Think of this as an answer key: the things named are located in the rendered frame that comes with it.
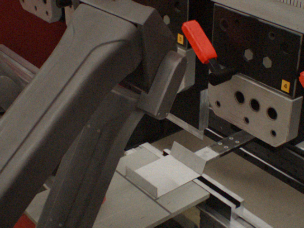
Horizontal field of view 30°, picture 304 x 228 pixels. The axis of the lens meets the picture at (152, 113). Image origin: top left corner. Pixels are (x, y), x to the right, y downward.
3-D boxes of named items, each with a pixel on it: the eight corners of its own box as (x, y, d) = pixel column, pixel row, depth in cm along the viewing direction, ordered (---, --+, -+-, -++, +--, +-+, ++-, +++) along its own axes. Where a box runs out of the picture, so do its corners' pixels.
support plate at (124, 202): (18, 206, 94) (17, 201, 94) (144, 151, 108) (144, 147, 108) (76, 268, 82) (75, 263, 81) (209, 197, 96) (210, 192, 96)
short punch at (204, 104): (160, 118, 102) (160, 70, 97) (168, 115, 103) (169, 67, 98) (198, 142, 95) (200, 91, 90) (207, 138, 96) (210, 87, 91)
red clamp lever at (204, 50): (182, 21, 77) (218, 82, 75) (204, 14, 79) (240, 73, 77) (176, 28, 78) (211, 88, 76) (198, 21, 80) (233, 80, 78)
